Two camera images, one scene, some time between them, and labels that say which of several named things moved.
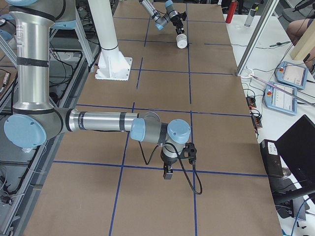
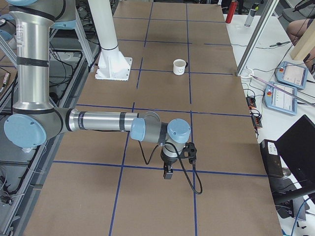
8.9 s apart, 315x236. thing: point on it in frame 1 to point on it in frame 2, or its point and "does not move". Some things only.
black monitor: [296, 146] does not move
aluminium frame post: [270, 7] does not move
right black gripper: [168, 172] does not move
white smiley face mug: [181, 42] to [179, 66]
